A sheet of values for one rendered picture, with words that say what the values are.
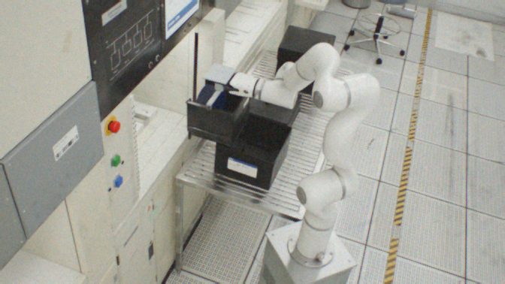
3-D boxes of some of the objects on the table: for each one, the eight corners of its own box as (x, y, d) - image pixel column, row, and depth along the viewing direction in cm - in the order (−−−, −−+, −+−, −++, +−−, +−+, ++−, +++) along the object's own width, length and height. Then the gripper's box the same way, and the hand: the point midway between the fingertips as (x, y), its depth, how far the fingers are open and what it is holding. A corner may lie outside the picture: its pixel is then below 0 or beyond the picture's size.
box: (319, 97, 279) (328, 58, 262) (271, 85, 283) (277, 46, 266) (328, 71, 300) (336, 34, 284) (282, 61, 304) (288, 24, 287)
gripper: (266, 71, 197) (224, 58, 200) (252, 92, 185) (208, 78, 188) (264, 86, 202) (223, 74, 205) (251, 107, 190) (207, 94, 193)
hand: (220, 77), depth 196 cm, fingers closed on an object, 3 cm apart
